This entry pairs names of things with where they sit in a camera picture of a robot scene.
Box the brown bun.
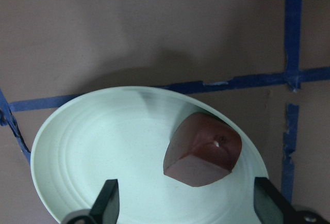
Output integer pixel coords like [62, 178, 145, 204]
[163, 113, 242, 187]

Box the light green plate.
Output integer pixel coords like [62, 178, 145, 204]
[30, 87, 268, 223]

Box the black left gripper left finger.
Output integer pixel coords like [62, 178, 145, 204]
[89, 179, 120, 224]

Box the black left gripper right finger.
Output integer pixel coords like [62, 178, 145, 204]
[254, 177, 296, 223]

